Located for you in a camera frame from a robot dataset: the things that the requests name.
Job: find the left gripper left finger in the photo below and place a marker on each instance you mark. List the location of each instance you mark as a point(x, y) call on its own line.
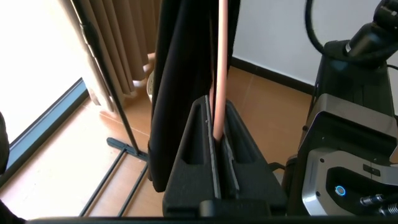
point(192, 180)

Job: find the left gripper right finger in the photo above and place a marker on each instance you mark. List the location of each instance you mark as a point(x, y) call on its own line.
point(252, 183)

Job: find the black mesh garment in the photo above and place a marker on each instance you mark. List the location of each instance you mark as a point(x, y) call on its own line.
point(180, 93)

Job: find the pink clothes hanger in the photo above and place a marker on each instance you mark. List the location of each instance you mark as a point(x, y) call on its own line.
point(220, 62)

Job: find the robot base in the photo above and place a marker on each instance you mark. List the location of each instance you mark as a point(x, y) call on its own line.
point(348, 140)

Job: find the white laundry basket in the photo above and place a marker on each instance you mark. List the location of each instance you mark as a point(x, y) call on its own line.
point(150, 85)

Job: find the black clothes rack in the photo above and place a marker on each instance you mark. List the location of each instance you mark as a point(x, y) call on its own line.
point(109, 77)

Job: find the brown curtain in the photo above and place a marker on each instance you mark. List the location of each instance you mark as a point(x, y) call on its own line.
point(124, 40)

